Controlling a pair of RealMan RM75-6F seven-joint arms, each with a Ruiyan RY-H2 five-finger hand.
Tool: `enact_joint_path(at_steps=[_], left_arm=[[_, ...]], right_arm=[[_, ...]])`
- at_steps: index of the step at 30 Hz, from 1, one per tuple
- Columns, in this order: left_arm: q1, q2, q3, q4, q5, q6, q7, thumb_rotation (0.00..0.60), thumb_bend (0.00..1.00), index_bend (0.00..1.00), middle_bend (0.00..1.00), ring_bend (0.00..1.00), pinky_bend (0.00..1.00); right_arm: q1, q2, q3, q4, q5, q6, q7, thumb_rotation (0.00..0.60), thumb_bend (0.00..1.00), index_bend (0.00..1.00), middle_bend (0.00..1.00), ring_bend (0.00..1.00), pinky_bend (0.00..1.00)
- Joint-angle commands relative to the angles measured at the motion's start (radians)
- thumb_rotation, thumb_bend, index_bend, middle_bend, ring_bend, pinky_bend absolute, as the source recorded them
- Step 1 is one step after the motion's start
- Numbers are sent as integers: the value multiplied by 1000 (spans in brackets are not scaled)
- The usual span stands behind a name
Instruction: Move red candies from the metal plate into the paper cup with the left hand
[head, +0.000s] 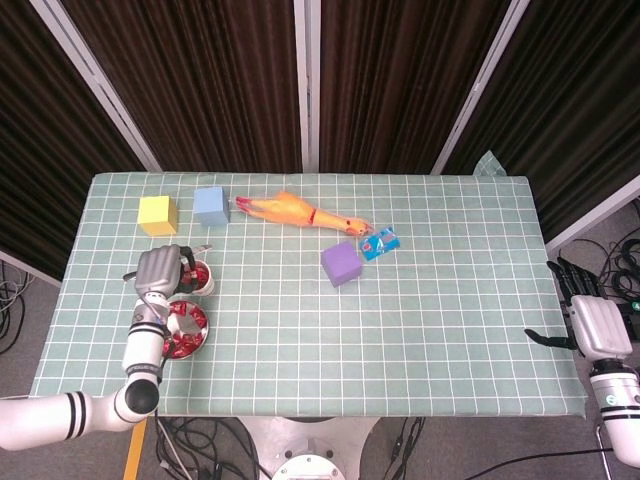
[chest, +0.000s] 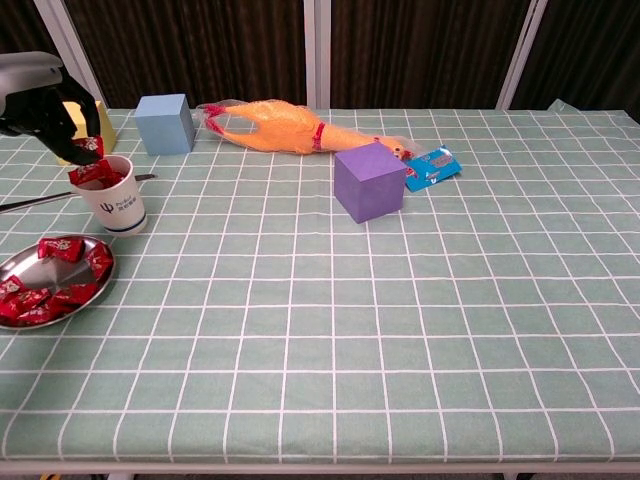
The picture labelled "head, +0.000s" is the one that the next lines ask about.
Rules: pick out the silver table knife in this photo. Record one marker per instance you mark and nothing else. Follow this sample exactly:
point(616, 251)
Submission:
point(204, 247)

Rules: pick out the orange rubber chicken toy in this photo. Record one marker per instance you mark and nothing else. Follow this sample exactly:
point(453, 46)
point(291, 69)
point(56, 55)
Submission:
point(290, 210)

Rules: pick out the purple foam cube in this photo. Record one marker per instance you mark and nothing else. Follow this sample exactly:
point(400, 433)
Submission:
point(341, 262)

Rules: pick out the dark brown partition panel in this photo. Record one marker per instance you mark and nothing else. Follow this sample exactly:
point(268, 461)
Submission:
point(575, 125)
point(400, 90)
point(40, 150)
point(200, 90)

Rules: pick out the white paper cup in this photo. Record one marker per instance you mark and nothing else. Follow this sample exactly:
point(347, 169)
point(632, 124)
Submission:
point(210, 287)

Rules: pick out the green checked tablecloth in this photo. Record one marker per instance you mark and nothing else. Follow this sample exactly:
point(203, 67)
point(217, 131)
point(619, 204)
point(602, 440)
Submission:
point(350, 340)

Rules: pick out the white partition base rail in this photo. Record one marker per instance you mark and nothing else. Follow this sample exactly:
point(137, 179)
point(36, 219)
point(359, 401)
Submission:
point(30, 268)
point(595, 216)

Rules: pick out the yellow foam cube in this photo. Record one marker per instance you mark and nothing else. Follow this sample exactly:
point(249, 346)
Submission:
point(156, 215)

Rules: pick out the metal bowl of red candies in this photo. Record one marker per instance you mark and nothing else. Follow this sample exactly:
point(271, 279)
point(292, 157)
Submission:
point(185, 325)

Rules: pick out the yellow floor tape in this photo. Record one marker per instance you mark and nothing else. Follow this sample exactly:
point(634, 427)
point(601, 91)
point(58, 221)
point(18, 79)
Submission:
point(134, 450)

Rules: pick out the blue snack packet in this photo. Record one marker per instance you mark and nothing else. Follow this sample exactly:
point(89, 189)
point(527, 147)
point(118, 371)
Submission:
point(380, 245)

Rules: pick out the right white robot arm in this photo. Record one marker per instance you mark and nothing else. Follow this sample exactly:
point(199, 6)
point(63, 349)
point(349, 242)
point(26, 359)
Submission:
point(617, 405)

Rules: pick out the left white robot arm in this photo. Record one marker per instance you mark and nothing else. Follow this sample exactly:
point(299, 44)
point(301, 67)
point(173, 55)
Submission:
point(142, 345)

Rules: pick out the white partition frame post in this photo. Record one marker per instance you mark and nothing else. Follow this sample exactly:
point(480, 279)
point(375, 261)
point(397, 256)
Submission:
point(306, 85)
point(97, 82)
point(479, 87)

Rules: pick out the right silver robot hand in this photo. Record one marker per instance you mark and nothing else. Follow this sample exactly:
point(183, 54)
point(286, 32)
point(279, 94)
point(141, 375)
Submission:
point(600, 327)

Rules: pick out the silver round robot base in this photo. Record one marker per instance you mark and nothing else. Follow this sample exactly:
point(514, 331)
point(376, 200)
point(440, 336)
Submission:
point(305, 450)

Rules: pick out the light blue foam cube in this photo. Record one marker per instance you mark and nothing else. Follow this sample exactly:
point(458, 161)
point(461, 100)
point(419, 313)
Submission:
point(210, 205)

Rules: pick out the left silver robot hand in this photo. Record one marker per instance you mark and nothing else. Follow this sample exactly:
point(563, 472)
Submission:
point(157, 270)

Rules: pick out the black box with green light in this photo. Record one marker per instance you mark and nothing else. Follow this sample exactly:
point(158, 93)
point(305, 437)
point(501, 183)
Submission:
point(635, 320)

